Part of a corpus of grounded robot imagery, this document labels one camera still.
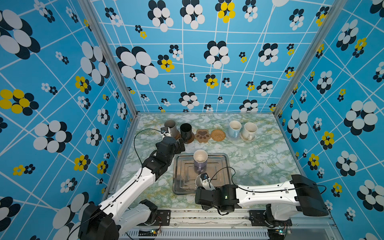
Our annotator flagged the aluminium corner post left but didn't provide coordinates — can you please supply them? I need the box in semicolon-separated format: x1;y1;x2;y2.
79;0;138;119

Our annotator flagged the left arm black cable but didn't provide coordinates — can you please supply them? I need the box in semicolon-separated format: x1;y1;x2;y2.
65;128;166;240

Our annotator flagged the light blue mug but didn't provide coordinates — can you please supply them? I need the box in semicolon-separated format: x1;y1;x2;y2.
195;173;206;189

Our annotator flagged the blue handled cream mug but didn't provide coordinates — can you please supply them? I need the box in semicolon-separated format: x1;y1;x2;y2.
228;121;242;139

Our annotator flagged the aluminium corner post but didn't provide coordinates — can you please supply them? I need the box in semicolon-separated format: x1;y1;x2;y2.
79;0;138;119
274;0;348;119

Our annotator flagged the rattan wicker round coaster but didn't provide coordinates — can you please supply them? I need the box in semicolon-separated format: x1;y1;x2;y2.
211;129;226;142

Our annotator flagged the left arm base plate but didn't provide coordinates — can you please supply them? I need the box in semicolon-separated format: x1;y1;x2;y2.
139;210;171;227

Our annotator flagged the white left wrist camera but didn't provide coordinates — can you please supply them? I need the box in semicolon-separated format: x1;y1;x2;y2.
161;127;172;138

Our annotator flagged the aluminium front rail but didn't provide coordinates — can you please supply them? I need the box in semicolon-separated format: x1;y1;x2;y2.
118;209;342;240

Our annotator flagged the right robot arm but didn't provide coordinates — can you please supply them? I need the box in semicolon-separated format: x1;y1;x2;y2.
195;173;329;226

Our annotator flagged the white ceramic mug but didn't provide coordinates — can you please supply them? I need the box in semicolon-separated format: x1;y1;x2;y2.
241;122;258;137

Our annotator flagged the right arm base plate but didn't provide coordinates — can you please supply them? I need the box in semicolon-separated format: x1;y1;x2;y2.
249;210;292;229

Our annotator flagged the black mug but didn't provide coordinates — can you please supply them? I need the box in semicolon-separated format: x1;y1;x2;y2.
180;123;193;141

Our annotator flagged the stainless steel cup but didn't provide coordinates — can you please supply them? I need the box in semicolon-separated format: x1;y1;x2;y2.
164;120;178;139

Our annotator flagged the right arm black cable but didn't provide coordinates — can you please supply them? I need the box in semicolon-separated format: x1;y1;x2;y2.
208;166;328;240

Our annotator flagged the paw print cork coaster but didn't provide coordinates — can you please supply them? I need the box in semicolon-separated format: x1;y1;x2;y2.
195;129;211;143

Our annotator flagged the aluminium corner post right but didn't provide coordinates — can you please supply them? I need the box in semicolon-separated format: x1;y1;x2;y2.
274;0;348;119

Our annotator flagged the metal serving tray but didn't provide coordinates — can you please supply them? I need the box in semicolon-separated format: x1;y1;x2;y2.
173;154;231;195

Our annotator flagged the scratched brown round coaster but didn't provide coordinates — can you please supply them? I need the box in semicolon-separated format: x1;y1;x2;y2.
184;136;195;144

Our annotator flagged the purple ceramic mug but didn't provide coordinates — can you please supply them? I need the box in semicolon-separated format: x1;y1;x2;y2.
193;150;208;172

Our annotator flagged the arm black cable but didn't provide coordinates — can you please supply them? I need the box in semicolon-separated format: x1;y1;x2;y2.
208;166;328;240
65;128;166;240

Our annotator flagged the grey woven round coaster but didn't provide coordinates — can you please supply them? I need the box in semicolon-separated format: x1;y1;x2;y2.
226;134;241;142

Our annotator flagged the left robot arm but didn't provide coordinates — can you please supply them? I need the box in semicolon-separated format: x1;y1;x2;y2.
78;137;185;240

